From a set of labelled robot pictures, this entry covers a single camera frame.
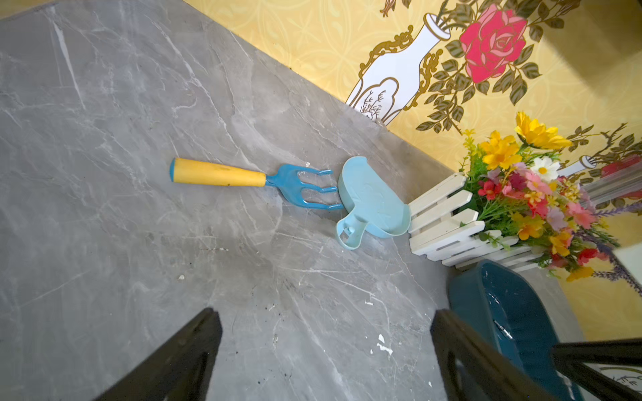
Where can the yellow handled blue garden fork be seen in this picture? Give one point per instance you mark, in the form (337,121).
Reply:
(286,180)

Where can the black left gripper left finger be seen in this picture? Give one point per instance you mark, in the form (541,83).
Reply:
(181,369)

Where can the light blue plastic scoop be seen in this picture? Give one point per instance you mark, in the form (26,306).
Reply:
(372,206)

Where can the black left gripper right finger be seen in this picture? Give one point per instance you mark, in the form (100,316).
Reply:
(457,344)

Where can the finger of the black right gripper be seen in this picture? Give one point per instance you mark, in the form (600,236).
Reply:
(582,364)

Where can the dark teal storage box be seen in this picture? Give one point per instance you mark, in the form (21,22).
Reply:
(505,311)

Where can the white picket flower planter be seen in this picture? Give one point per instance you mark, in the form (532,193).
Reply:
(517,201)

